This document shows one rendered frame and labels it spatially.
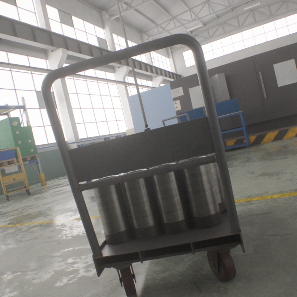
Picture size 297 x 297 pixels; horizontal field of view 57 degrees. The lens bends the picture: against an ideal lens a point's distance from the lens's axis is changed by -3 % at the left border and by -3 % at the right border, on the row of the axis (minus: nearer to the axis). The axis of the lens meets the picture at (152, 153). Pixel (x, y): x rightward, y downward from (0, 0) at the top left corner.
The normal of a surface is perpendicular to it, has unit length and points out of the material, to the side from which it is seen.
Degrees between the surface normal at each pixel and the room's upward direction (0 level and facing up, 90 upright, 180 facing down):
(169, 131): 98
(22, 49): 90
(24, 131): 90
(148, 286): 0
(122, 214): 90
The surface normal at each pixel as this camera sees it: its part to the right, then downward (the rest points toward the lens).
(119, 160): -0.11, 0.22
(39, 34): 0.88, -0.18
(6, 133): -0.40, 0.15
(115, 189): 0.61, -0.11
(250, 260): -0.23, -0.97
